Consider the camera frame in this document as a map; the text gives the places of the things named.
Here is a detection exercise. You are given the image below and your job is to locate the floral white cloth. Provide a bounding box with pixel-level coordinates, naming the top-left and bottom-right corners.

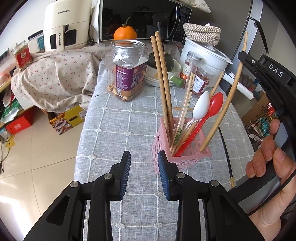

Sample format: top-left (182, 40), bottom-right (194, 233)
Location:
top-left (11, 42), bottom-right (111, 113)

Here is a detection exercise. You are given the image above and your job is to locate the floral microwave cover cloth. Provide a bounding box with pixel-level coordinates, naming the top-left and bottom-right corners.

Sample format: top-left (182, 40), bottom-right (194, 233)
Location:
top-left (179, 0), bottom-right (211, 14)

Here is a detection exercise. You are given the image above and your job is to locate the white plastic spoon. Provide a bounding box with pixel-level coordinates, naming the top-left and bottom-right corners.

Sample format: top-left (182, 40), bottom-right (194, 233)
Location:
top-left (179, 91), bottom-right (210, 143)

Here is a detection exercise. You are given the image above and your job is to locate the purple label nut jar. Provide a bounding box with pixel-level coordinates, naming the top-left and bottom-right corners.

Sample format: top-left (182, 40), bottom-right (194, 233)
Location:
top-left (107, 40), bottom-right (149, 102)

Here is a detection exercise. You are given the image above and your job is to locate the red cardboard box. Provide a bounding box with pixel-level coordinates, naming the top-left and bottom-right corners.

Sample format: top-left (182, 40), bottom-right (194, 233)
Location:
top-left (6, 108), bottom-right (35, 135)

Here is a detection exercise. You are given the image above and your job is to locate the dark grey refrigerator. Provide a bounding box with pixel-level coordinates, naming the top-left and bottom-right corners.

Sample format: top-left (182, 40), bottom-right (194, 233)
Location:
top-left (189, 0), bottom-right (270, 110)

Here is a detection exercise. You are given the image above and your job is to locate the person's right hand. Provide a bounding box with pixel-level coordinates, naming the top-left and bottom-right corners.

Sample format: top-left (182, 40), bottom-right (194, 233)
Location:
top-left (245, 118), bottom-right (296, 239)

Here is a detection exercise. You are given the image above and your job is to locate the grey checked tablecloth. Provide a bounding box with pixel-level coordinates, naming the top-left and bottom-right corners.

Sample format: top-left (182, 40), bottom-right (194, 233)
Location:
top-left (74, 63), bottom-right (254, 240)

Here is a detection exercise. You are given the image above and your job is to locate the clear glass jar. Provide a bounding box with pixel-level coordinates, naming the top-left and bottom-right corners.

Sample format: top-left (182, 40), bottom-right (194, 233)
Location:
top-left (101, 50), bottom-right (116, 87)

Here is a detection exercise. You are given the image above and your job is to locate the light bamboo chopstick green print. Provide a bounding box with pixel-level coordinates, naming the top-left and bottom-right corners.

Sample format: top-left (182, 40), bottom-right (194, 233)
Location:
top-left (170, 72), bottom-right (195, 154)

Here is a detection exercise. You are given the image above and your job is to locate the red label dried fruit jar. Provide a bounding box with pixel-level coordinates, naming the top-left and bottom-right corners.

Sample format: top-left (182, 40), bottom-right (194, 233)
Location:
top-left (193, 65), bottom-right (214, 94)

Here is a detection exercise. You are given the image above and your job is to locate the orange tangerine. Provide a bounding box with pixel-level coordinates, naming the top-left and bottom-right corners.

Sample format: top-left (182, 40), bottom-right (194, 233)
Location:
top-left (113, 18), bottom-right (137, 41)

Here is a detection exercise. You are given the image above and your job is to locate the cream air fryer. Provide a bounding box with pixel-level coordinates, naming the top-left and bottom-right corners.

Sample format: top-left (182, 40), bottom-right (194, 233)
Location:
top-left (43, 0), bottom-right (92, 52)

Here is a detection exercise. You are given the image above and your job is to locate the pink perforated utensil basket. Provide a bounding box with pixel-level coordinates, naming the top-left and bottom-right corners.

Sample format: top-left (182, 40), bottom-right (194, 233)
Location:
top-left (152, 117), bottom-right (211, 174)

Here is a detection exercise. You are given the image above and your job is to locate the yellow patterned cardboard box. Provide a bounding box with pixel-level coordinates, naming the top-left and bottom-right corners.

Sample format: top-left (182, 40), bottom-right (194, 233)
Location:
top-left (47, 105), bottom-right (86, 135)

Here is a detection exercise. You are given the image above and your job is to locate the lone wooden chopstick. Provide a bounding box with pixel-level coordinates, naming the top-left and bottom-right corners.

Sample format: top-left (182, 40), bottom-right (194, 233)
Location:
top-left (199, 31), bottom-right (248, 153)

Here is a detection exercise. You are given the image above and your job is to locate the goji berry jar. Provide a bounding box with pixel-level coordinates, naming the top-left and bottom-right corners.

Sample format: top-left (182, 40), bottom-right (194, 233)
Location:
top-left (180, 51), bottom-right (203, 82)

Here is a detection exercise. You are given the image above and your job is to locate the red plastic spoon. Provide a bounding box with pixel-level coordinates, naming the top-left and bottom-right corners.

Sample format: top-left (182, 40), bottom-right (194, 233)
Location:
top-left (174, 92), bottom-right (223, 157)

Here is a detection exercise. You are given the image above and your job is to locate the white bowl green handle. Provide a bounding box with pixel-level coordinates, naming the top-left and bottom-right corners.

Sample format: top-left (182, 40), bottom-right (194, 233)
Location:
top-left (143, 58), bottom-right (185, 88)

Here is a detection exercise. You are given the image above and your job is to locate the green kabocha squash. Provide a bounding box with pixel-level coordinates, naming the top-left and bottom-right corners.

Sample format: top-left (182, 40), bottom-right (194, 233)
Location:
top-left (147, 52), bottom-right (175, 72)

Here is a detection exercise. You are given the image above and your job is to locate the white electric cooking pot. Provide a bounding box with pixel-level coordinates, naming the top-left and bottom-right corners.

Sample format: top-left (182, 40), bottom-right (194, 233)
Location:
top-left (179, 38), bottom-right (234, 88)

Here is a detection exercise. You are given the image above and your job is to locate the brown wooden chopstick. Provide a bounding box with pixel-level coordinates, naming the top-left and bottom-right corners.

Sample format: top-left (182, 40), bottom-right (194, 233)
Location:
top-left (154, 31), bottom-right (174, 144)
top-left (151, 36), bottom-right (170, 138)

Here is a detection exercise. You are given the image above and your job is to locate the black wire rack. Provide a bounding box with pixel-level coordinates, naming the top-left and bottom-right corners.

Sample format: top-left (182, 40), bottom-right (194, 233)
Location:
top-left (246, 102), bottom-right (278, 151)

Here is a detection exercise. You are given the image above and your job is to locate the black microwave oven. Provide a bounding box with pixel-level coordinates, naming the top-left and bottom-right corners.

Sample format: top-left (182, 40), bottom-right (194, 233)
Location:
top-left (99, 0), bottom-right (192, 43)

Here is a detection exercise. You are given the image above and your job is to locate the woven rope basket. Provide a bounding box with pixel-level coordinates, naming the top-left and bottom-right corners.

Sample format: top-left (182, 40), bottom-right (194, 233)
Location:
top-left (183, 23), bottom-right (222, 46)

